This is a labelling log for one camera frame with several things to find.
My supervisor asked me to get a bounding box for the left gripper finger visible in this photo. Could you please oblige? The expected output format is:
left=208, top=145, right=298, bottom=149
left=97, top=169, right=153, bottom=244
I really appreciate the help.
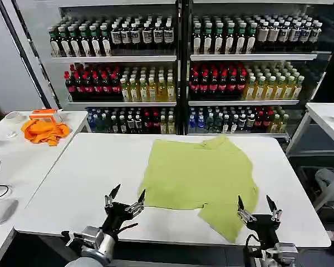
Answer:
left=104, top=183, right=122, bottom=208
left=125, top=189, right=146, bottom=218

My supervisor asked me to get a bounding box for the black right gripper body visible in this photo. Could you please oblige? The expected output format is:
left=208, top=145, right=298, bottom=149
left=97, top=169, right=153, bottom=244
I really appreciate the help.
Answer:
left=244, top=213, right=281, bottom=249

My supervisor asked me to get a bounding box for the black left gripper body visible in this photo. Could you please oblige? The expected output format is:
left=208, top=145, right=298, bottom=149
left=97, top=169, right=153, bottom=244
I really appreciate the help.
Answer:
left=101, top=202, right=135, bottom=238

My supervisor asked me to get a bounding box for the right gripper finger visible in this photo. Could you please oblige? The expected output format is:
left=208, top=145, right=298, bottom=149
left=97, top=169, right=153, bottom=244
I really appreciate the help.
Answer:
left=266, top=195, right=283, bottom=222
left=237, top=195, right=257, bottom=225

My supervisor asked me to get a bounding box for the light green shirt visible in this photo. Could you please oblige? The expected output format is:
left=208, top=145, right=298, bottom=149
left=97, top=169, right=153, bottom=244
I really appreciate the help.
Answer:
left=138, top=135, right=259, bottom=243

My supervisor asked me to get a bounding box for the grey cloth bundle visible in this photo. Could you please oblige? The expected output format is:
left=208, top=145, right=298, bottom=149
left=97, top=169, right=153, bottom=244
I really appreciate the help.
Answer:
left=313, top=167, right=334, bottom=210

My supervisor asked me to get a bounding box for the crumpled orange cloth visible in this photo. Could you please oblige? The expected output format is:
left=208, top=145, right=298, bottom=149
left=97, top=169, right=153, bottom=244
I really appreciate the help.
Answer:
left=20, top=119, right=71, bottom=147

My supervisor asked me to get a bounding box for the white side table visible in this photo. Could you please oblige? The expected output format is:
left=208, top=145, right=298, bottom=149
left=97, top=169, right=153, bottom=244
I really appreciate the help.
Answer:
left=0, top=110, right=89, bottom=267

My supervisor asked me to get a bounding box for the orange and white box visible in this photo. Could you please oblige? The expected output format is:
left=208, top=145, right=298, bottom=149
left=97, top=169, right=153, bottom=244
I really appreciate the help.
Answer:
left=28, top=108, right=64, bottom=123

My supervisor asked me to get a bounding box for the white table with metal legs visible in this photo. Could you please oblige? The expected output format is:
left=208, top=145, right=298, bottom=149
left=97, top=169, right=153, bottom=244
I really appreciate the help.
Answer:
left=285, top=102, right=334, bottom=212

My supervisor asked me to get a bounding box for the grey oval mouse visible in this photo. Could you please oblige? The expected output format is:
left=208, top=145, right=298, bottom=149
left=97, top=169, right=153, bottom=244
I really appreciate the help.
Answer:
left=0, top=198, right=19, bottom=225

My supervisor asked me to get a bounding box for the white tape roll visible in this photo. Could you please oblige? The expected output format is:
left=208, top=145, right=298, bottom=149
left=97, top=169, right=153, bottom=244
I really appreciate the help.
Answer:
left=4, top=112, right=25, bottom=123

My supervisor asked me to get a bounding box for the shelf rack with drink bottles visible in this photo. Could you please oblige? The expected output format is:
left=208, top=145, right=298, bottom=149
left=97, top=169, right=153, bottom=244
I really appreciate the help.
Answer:
left=46, top=0, right=182, bottom=136
left=183, top=0, right=334, bottom=143

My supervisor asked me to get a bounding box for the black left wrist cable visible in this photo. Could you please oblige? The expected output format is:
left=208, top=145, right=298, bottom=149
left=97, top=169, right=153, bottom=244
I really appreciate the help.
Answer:
left=115, top=222, right=140, bottom=235

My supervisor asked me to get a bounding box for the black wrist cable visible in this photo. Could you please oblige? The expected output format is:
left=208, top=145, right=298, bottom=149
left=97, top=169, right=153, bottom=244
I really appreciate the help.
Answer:
left=243, top=233, right=264, bottom=267
left=115, top=222, right=140, bottom=235

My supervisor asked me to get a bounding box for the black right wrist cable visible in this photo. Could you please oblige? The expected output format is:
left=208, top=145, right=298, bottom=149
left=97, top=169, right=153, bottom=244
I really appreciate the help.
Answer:
left=243, top=233, right=264, bottom=267

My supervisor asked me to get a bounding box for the black slanted frame bar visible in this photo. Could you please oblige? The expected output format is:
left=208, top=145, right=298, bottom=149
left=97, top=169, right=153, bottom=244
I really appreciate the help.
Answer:
left=11, top=0, right=62, bottom=110
left=0, top=0, right=51, bottom=110

